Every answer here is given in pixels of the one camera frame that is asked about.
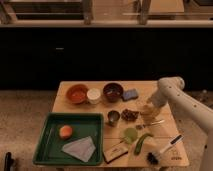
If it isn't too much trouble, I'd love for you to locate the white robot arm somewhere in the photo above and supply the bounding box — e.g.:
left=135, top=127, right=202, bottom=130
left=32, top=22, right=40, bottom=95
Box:
left=150, top=77, right=213, bottom=171

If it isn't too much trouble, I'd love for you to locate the purple bowl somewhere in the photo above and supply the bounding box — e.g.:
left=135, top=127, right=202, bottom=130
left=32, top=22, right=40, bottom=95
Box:
left=103, top=83, right=124, bottom=102

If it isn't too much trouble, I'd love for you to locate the orange bowl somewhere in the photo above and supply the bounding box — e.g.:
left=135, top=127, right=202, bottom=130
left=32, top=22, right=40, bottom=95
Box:
left=66, top=84, right=88, bottom=104

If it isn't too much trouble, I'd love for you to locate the dark grape bunch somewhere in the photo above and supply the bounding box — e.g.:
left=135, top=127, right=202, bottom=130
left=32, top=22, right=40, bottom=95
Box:
left=121, top=109, right=139, bottom=122

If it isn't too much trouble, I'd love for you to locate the blue sponge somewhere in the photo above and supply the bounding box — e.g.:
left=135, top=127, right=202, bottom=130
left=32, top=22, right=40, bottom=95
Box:
left=122, top=89, right=139, bottom=101

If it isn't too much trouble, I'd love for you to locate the green round lid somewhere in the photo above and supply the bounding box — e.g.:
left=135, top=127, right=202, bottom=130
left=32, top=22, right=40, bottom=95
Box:
left=124, top=128, right=138, bottom=144

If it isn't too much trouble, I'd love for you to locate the green cucumber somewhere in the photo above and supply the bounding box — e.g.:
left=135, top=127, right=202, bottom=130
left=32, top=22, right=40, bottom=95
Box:
left=134, top=133, right=153, bottom=155

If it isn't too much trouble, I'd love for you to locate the metal cup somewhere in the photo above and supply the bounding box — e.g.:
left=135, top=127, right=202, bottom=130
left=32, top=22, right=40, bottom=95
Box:
left=107, top=110, right=120, bottom=126

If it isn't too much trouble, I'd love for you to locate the wooden block eraser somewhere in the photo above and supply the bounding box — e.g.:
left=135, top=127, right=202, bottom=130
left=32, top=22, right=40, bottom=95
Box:
left=103, top=143, right=128, bottom=163

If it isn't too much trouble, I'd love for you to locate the white cup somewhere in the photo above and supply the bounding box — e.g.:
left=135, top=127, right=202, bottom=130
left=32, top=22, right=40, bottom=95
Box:
left=87, top=88, right=101, bottom=104

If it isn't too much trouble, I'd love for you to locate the grey folded cloth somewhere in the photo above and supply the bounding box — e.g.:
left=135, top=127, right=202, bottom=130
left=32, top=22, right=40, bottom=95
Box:
left=62, top=136, right=96, bottom=162

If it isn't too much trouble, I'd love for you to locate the orange fruit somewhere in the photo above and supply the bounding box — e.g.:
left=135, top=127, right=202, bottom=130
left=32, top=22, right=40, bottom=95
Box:
left=59, top=125, right=73, bottom=139

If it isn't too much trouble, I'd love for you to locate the green plastic tray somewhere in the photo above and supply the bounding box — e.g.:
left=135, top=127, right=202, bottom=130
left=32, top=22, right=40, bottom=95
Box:
left=33, top=113, right=104, bottom=166

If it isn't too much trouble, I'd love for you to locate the black object on floor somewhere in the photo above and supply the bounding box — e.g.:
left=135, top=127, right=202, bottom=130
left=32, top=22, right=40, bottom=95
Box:
left=4, top=152, right=14, bottom=171

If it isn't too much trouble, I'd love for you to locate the white handled dish brush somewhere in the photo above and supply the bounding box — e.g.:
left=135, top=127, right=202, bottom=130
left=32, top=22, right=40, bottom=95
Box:
left=147, top=135, right=183, bottom=165

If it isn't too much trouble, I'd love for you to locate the wooden shelf rail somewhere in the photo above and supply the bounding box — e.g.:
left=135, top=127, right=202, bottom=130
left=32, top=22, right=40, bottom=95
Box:
left=0, top=20, right=213, bottom=28

